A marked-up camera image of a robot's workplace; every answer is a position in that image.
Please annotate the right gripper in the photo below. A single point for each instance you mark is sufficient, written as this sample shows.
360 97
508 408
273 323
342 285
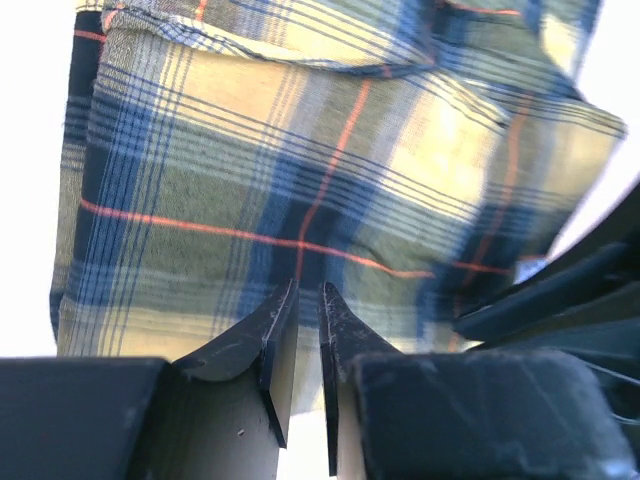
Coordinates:
586 303

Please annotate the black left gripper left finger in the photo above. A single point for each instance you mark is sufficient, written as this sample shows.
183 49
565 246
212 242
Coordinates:
265 341

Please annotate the yellow plaid long sleeve shirt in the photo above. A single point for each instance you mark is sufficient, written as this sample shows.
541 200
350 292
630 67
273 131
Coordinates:
412 153

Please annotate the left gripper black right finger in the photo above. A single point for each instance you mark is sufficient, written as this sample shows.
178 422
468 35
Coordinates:
343 337

